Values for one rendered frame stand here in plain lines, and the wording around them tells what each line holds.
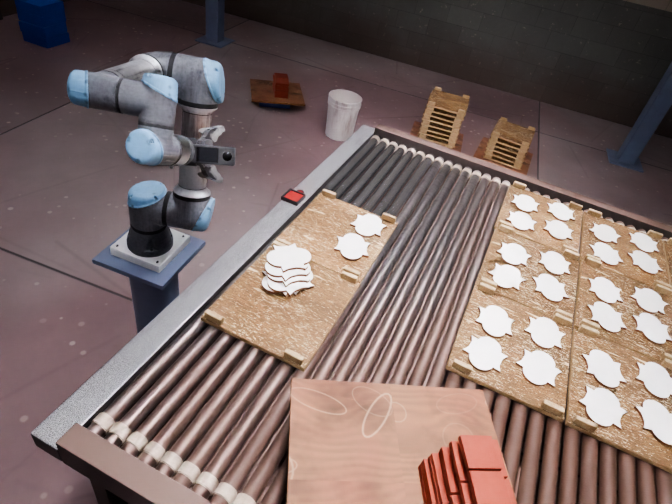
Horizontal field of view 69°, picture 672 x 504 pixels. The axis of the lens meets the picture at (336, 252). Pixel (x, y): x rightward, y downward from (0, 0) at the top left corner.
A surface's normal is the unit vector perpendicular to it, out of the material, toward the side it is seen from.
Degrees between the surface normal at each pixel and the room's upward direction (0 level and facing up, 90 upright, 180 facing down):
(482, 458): 0
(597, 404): 0
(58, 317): 0
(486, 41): 90
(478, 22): 90
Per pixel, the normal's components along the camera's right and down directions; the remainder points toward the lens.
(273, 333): 0.16, -0.75
